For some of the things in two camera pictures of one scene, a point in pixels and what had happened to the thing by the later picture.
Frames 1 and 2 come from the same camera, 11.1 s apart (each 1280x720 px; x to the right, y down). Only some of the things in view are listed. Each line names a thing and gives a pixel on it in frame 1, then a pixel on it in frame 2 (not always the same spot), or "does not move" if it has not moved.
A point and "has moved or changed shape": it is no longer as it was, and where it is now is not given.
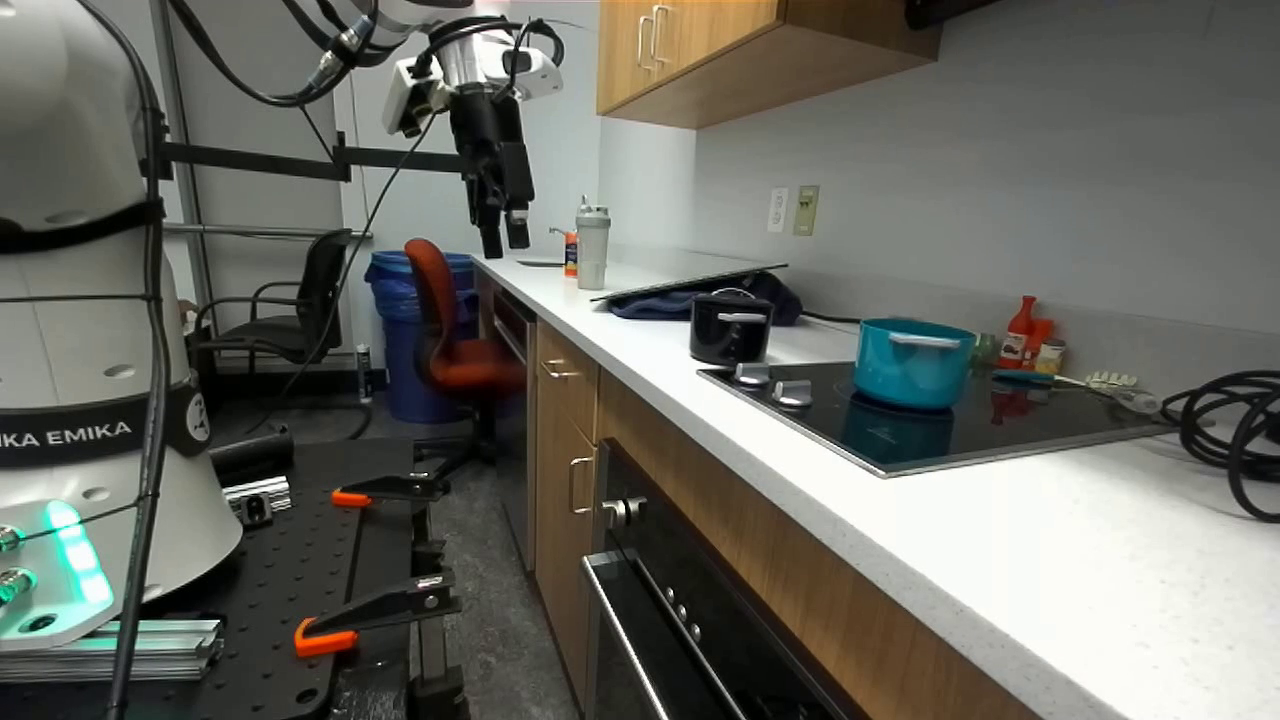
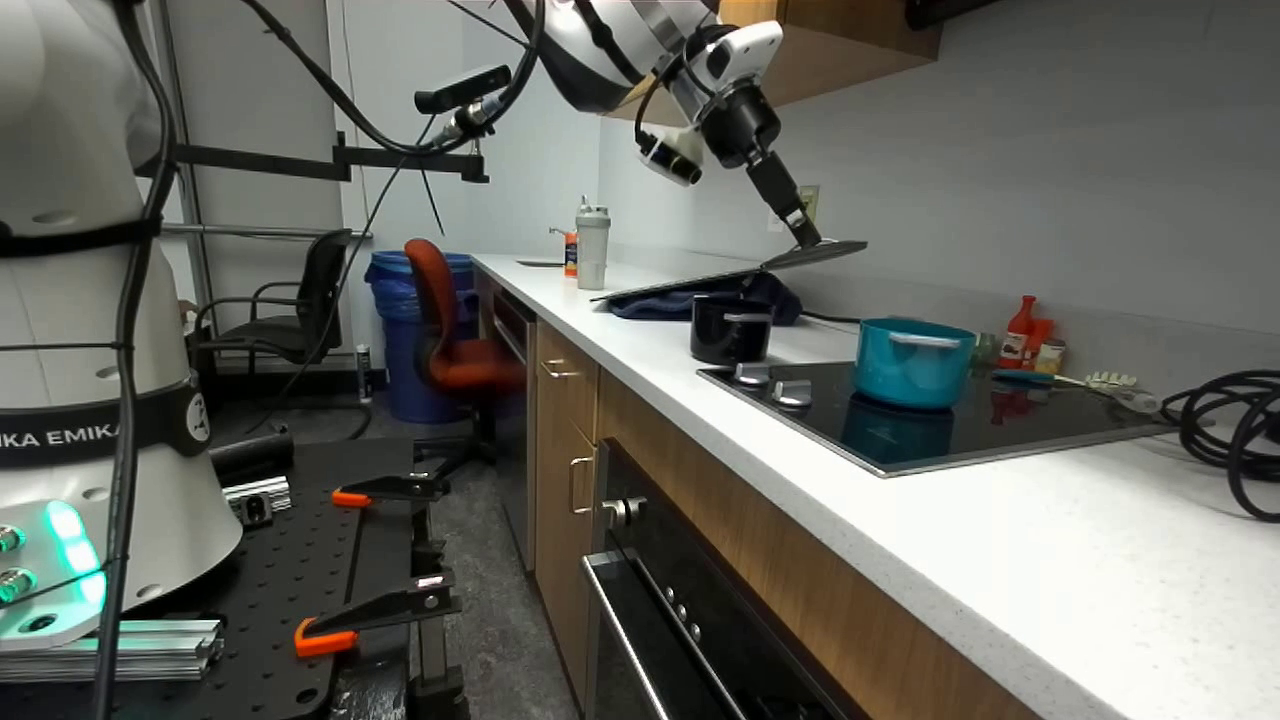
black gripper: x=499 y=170 to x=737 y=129
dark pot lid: x=762 y=295 has moved or changed shape
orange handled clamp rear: x=412 y=491 does not move
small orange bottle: x=568 y=254 does not move
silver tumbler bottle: x=593 y=246 does not move
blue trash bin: x=412 y=391 does not move
